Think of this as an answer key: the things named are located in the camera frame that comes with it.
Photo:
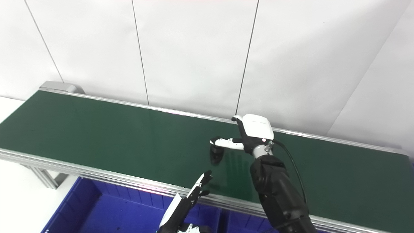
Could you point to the grey conveyor end housing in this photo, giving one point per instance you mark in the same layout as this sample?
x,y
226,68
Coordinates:
x,y
59,86

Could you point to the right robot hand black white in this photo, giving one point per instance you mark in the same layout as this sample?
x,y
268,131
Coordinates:
x,y
255,132

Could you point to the blue plastic bin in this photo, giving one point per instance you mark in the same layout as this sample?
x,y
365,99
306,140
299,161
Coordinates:
x,y
245,223
113,210

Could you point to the green conveyor belt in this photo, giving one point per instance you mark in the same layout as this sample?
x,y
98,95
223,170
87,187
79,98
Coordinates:
x,y
113,139
97,176

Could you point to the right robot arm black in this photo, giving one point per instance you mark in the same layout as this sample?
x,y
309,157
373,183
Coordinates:
x,y
278,194

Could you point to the aluminium conveyor support leg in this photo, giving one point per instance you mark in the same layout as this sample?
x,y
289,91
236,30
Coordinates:
x,y
45,178

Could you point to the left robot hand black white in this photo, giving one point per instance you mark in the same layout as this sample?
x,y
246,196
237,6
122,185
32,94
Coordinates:
x,y
181,210

